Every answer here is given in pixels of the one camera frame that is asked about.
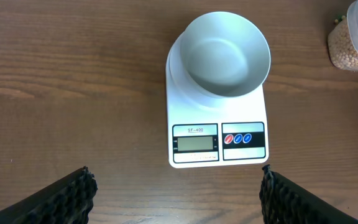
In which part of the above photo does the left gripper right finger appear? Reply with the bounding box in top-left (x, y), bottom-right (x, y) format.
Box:
top-left (259, 165), bottom-right (358, 224)

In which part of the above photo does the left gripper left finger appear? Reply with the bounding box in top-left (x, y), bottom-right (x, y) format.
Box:
top-left (0, 167), bottom-right (98, 224)

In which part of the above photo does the white digital kitchen scale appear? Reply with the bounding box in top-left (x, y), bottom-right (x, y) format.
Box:
top-left (166, 38), bottom-right (269, 169)

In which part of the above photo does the grey round bowl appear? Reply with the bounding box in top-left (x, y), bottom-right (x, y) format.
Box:
top-left (180, 11), bottom-right (272, 97)

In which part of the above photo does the clear plastic soybean container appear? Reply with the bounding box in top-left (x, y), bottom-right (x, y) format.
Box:
top-left (328, 0), bottom-right (358, 72)

